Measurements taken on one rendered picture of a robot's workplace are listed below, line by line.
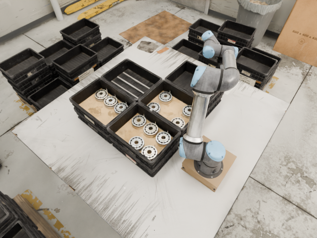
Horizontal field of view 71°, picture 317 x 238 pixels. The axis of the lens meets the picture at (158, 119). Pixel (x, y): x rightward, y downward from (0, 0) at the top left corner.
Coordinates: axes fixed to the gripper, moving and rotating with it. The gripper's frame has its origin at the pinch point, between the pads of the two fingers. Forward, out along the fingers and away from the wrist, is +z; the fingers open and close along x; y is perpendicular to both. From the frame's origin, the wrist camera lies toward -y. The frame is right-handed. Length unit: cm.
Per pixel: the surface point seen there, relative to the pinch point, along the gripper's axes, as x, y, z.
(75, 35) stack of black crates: -49, -185, -81
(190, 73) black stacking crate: -16.8, -28.1, -6.6
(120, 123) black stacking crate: -83, -6, -37
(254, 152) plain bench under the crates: -38, 36, 39
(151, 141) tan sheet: -79, 11, -19
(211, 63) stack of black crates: 26, -81, 38
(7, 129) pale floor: -184, -150, -75
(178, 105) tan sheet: -46.4, -5.6, -10.1
